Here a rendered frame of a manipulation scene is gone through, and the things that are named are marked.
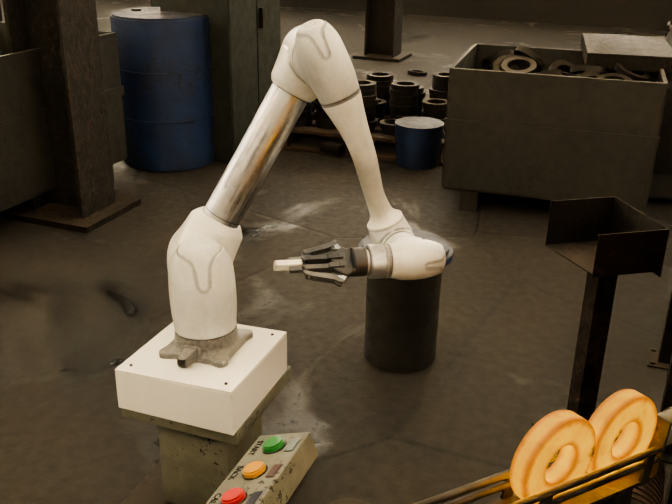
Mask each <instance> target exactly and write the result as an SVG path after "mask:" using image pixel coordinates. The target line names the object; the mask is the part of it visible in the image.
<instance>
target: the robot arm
mask: <svg viewBox="0 0 672 504"><path fill-rule="evenodd" d="M271 80H272V81H273V83H272V85H271V87H270V88H269V90H268V92H267V94H266V96H265V98H264V100H263V101H262V103H261V105H260V107H259V109H258V111H257V112H256V114H255V116H254V118H253V120H252V122H251V123H250V125H249V127H248V129H247V131H246V133H245V134H244V136H243V138H242V140H241V142H240V144H239V145H238V147H237V149H236V151H235V153H234V155H233V156H232V158H231V160H230V162H229V164H228V166H227V167H226V169H225V171H224V173H223V175H222V177H221V178H220V180H219V182H218V184H217V186H216V188H215V189H214V191H213V193H212V195H211V197H210V199H209V200H208V202H207V204H206V206H203V207H200V208H197V209H194V210H193V211H191V213H190V214H189V216H188V217H187V219H186V220H185V221H184V223H183V224H182V226H181V227H180V228H179V229H178V230H177V231H176V232H175V234H174V235H173V237H172V238H171V240H170V243H169V246H168V251H167V269H168V286H169V298H170V307H171V313H172V318H173V323H174V339H173V340H172V341H171V342H170V343H169V344H168V345H167V346H165V347H163V348H162V349H160V350H159V357H160V358H162V359H177V365H178V366H179V367H180V368H187V367H188V366H190V365H192V364H193V363H201V364H207V365H212V366H214V367H217V368H224V367H226V366H227V365H228V363H229V360H230V359H231V358H232V357H233V356H234V355H235V353H236V352H237V351H238V350H239V349H240V348H241V347H242V346H243V345H244V344H245V343H246V342H247V341H248V340H250V339H252V338H253V331H252V330H250V329H240V328H237V320H236V316H237V295H236V282H235V274H234V267H233V261H234V258H235V256H236V253H237V250H238V248H239V246H240V243H241V241H242V238H243V237H242V231H241V227H240V225H239V224H240V222H241V221H242V219H243V217H244V215H245V213H246V212H247V210H248V208H249V206H250V204H251V203H252V201H253V199H254V197H255V195H256V194H257V192H258V190H259V188H260V187H261V185H262V183H263V181H264V179H265V178H266V176H267V174H268V172H269V170H270V169H271V167H272V165H273V163H274V161H275V160H276V158H277V156H278V154H279V152H280V151H281V149H282V147H283V145H284V144H285V142H286V140H287V138H288V136H289V135H290V133H291V131H292V129H293V127H294V126H295V124H296V122H297V120H298V118H299V117H300V115H301V113H302V111H303V110H304V108H305V106H306V104H307V102H309V103H310V102H312V101H314V100H315V99H316V98H317V99H318V100H319V102H320V104H321V106H322V108H323V109H324V111H325V112H326V113H327V115H328V116H329V118H330V119H331V121H332V122H333V124H334V125H335V127H336V128H337V130H338V131H339V133H340V135H341V136H342V138H343V140H344V142H345V143H346V145H347V147H348V150H349V152H350V154H351V157H352V160H353V163H354V166H355V169H356V172H357V175H358V178H359V181H360V184H361V188H362V191H363V194H364V197H365V200H366V203H367V206H368V209H369V213H370V220H369V222H368V224H367V227H368V231H369V237H370V241H371V243H372V244H368V245H366V247H365V248H364V247H359V248H350V249H347V248H344V247H340V246H339V245H338V244H337V240H333V241H331V242H330V243H327V244H323V245H320V246H316V247H312V248H308V249H304V250H303V251H302V255H301V256H300V257H289V258H288V260H275V261H274V265H273V268H274V271H289V273H302V274H303V275H304V278H305V279H306V280H312V281H318V282H325V283H331V284H334V285H336V286H338V287H342V285H343V283H344V280H345V278H349V277H351V276H352V277H364V276H367V278H368V279H379V278H384V279H386V278H394V279H398V280H417V279H425V278H429V277H433V276H436V275H438V274H440V273H442V271H443V270H444V267H445V264H446V255H445V251H444V248H443V246H442V245H441V244H439V243H437V242H434V241H431V240H422V238H419V237H416V236H414V234H413V232H412V228H411V227H410V225H409V224H408V222H407V221H406V219H405V217H404V216H403V214H402V212H401V211H400V210H397V209H394V208H392V207H391V205H390V204H389V202H388V200H387V198H386V195H385V193H384V190H383V186H382V180H381V175H380V170H379V165H378V159H377V155H376V151H375V147H374V144H373V140H372V137H371V133H370V130H369V126H368V122H367V118H366V114H365V110H364V105H363V100H362V95H361V90H360V87H359V84H358V80H357V77H356V73H355V69H354V67H353V64H352V62H351V59H350V57H349V55H348V52H347V50H346V48H345V46H344V44H343V42H342V40H341V38H340V36H339V34H338V33H337V32H336V30H335V29H334V28H333V27H332V26H331V25H330V24H329V23H328V22H326V21H324V20H320V19H314V20H311V21H308V22H306V23H304V24H303V25H300V26H298V27H296V28H294V29H293V30H291V31H290V32H289V33H288V34H287V36H286V37H285V39H284V41H283V44H282V46H281V49H280V51H279V54H278V57H277V60H276V62H275V65H274V68H273V70H272V73H271ZM331 250H332V251H335V250H336V251H335V252H334V253H333V254H327V255H319V254H322V253H326V252H329V251H331ZM305 264H308V265H305ZM302 265H303V266H302ZM324 272H327V273H335V274H337V275H339V276H336V275H331V274H325V273H324Z"/></svg>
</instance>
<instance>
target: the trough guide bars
mask: <svg viewBox="0 0 672 504"><path fill-rule="evenodd" d="M662 451H663V448H662V446H660V445H657V446H655V447H652V448H650V449H647V450H645V451H642V452H640V453H637V454H635V455H632V456H630V457H627V458H624V459H622V460H619V461H617V462H614V463H612V464H609V465H607V466H604V467H602V468H599V469H597V470H594V471H592V472H589V473H587V474H584V475H581V476H579V477H576V478H574V479H571V480H569V481H566V482H564V483H561V484H559V485H556V486H554V487H551V488H549V489H546V490H543V491H541V492H538V493H536V494H533V495H531V496H528V497H526V498H523V499H521V500H518V501H516V502H513V503H511V504H535V503H537V502H539V503H537V504H560V503H562V502H564V501H567V500H569V499H572V498H574V497H576V496H579V495H581V494H584V493H586V492H589V491H591V490H593V489H596V488H598V487H601V486H603V485H605V484H608V483H610V482H613V481H615V480H617V479H620V478H622V477H625V476H627V475H630V474H632V473H634V472H637V471H639V470H641V473H640V477H639V482H640V486H643V485H645V484H647V483H648V482H649V478H650V474H651V471H652V467H653V465H654V464H656V463H658V462H660V458H659V457H658V456H657V455H656V454H658V453H661V452H662ZM559 452H560V451H558V452H556V453H555V454H554V456H553V457H552V458H551V460H550V462H549V463H551V462H554V461H555V460H556V459H557V457H558V455H559ZM643 459H644V460H643ZM641 460H643V461H641ZM638 461H640V462H638ZM636 462H638V463H636ZM633 463H635V464H633ZM631 464H633V465H631ZM629 465H631V466H629ZM626 466H628V467H626ZM624 467H626V468H624ZM621 468H623V469H621ZM619 469H621V470H619ZM616 470H618V471H616ZM614 471H616V472H614ZM611 472H613V473H611ZM609 473H611V474H609ZM606 474H608V475H606ZM604 475H606V476H604ZM601 476H603V477H601ZM599 477H601V478H599ZM596 478H598V479H596ZM594 479H596V480H594ZM502 480H504V481H503V482H501V483H498V484H495V485H492V486H490V487H487V488H484V489H482V490H479V491H476V492H474V493H471V494H468V495H466V496H463V497H460V498H458V499H455V500H452V501H449V502H447V503H444V504H469V503H471V502H474V501H477V500H479V499H482V498H484V497H487V496H490V495H492V494H495V493H498V492H500V491H502V492H501V497H500V499H502V500H503V499H506V498H508V497H511V496H513V490H512V488H511V485H510V469H507V470H505V471H503V472H500V473H497V474H494V475H492V476H489V477H486V478H483V479H480V480H478V481H475V482H472V483H469V484H467V485H464V486H461V487H458V488H456V489H453V490H450V491H447V492H445V493H442V494H439V495H436V496H434V497H431V498H428V499H425V500H422V501H420V502H417V503H414V504H440V503H443V502H445V501H448V500H451V499H454V498H456V497H459V496H462V495H464V494H467V493H470V492H472V491H475V490H478V489H481V488H483V487H486V486H489V485H491V484H494V483H497V482H499V481H502ZM591 480H594V481H591ZM589 481H591V482H589ZM587 482H589V483H587ZM584 483H586V484H584ZM582 484H584V485H582ZM579 485H581V486H579ZM577 486H579V487H577ZM574 487H576V488H574ZM572 488H574V489H572ZM569 489H571V490H569ZM567 490H569V491H567ZM564 491H566V492H564ZM562 492H564V493H562ZM559 493H561V494H559ZM557 494H559V495H557ZM554 495H556V496H554ZM553 496H554V497H553Z"/></svg>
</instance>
